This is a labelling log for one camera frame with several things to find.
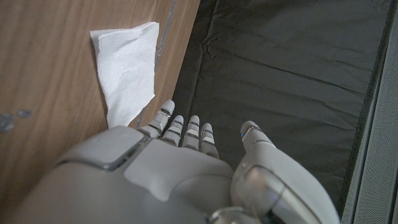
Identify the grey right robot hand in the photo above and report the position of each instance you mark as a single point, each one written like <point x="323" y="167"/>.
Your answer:
<point x="174" y="180"/>

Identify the white paper napkin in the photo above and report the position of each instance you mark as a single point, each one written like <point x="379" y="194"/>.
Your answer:
<point x="127" y="71"/>

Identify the black backdrop curtain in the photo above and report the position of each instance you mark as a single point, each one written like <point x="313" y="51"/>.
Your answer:
<point x="280" y="62"/>

